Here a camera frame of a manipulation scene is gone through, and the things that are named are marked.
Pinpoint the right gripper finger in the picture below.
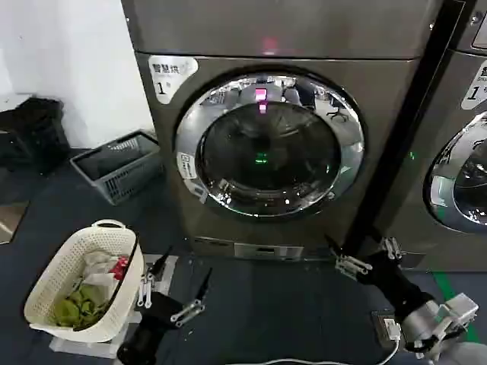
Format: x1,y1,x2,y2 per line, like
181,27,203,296
380,235,401,262
323,234,373,283

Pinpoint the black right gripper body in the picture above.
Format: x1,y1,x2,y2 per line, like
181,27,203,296
356,249,435,317

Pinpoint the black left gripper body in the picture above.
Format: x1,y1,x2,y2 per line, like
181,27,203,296
116,290,184,365

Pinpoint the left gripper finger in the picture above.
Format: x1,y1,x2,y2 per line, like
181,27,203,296
137,246,173,308
170,267,214,329

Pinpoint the red patterned cloth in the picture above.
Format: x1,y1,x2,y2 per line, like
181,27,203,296
110,256,131,282

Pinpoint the floor power socket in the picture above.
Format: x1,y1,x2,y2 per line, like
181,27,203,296
371,309,400,340

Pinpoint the white power plug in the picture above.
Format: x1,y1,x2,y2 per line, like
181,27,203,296
383,318,401,338

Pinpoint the white cloth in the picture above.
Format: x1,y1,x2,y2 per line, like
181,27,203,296
78,250,119,286

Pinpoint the green cloth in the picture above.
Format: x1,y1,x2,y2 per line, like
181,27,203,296
53,283,106,328

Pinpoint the cream perforated laundry basket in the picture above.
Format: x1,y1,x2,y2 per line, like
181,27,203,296
23,218,145,332

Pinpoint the grey slatted plastic basket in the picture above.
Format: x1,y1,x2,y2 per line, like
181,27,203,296
69,129,164,206

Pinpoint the chrome-rimmed round dryer door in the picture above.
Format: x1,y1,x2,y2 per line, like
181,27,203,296
422,109,487,229

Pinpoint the grey dryer with partial door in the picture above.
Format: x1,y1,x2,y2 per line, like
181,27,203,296
374,0,487,273

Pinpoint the round glass dryer door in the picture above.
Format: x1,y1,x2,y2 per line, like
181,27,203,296
175,71,365,220

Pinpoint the brown flat board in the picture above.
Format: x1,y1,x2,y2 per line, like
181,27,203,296
0,203,30,245

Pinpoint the white number sticker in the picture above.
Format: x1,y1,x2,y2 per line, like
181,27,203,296
460,56,487,111
147,56,199,106

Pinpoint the grey front-load dryer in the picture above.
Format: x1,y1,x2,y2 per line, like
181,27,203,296
121,0,446,267

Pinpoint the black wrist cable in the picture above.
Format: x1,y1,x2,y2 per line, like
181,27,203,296
403,332,441,359

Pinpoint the white power cable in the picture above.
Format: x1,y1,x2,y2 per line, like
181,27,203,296
262,335,400,365

